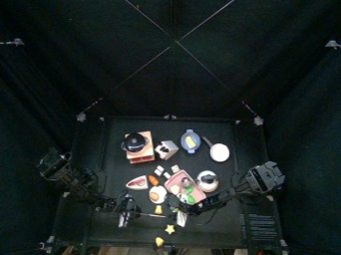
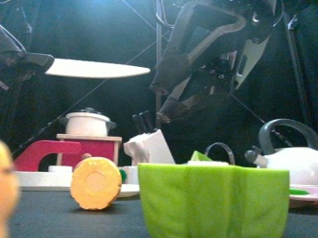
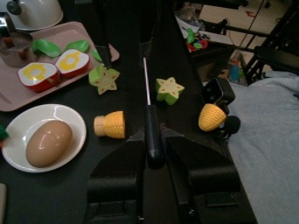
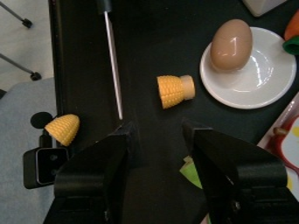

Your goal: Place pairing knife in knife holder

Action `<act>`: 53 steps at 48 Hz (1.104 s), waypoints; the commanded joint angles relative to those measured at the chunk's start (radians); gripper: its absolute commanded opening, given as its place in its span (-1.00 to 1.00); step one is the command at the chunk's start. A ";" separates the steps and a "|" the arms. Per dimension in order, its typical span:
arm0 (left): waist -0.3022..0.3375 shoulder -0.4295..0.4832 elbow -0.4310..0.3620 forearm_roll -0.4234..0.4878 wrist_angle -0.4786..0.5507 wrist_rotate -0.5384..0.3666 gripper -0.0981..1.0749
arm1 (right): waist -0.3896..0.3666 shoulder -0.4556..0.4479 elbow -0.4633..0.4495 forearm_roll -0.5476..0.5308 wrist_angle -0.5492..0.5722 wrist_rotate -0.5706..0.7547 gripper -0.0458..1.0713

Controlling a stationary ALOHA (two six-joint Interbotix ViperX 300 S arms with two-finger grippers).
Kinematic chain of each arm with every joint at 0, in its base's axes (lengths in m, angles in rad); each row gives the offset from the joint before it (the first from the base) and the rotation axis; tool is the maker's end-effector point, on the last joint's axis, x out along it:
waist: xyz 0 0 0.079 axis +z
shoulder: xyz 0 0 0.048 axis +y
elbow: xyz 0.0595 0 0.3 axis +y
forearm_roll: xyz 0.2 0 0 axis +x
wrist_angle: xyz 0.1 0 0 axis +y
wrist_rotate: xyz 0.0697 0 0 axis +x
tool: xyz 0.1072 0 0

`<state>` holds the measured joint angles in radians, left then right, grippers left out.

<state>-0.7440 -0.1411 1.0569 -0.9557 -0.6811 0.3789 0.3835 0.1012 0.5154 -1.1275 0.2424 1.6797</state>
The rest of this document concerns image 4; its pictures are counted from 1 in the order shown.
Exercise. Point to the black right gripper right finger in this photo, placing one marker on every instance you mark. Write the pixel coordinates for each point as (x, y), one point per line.
(241, 175)

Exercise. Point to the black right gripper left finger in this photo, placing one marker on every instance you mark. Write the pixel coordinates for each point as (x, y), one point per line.
(90, 175)

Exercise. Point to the white wedge-shaped toy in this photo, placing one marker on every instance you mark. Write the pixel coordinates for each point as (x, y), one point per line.
(265, 5)

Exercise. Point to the grey stand leg black foot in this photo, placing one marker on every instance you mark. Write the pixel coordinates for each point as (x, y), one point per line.
(22, 67)
(18, 14)

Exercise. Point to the brown toy egg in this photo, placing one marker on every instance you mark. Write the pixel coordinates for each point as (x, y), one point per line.
(231, 43)

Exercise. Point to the yellow corn cob tip piece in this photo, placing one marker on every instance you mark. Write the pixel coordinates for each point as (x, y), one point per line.
(64, 128)

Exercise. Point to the yellow corn cob middle piece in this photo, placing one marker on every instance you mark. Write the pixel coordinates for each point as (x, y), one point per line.
(171, 91)

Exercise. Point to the light green leaf toy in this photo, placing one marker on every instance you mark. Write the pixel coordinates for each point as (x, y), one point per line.
(191, 173)

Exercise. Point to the black camera box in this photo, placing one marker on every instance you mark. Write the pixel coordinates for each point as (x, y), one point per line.
(40, 167)

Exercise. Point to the white round plate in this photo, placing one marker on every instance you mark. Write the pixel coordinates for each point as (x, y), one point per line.
(257, 84)

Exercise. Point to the orange toy carrot green top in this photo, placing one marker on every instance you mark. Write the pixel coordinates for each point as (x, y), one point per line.
(293, 29)

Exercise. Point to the black round mount knob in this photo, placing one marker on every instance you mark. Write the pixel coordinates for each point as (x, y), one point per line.
(40, 119)

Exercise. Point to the pink tray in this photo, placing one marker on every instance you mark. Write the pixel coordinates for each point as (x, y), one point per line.
(287, 112)

